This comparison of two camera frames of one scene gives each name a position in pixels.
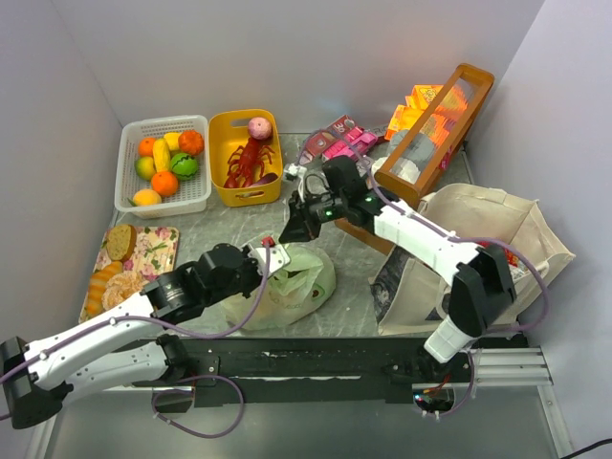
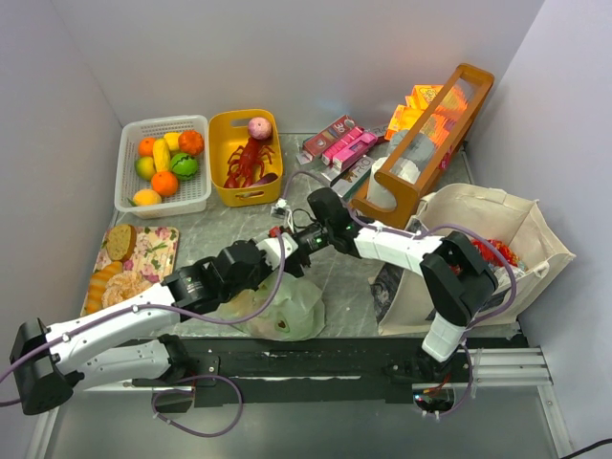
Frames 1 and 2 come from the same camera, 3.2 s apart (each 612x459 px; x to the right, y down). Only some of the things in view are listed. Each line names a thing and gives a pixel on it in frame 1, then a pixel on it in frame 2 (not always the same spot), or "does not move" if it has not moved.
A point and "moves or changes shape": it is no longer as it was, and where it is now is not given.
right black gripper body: [302, 218] to [296, 234]
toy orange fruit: [164, 183] does not move
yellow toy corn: [162, 155] does not move
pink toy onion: [259, 127] does not move
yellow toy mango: [146, 197] does not move
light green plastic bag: [307, 281] moves or changes shape
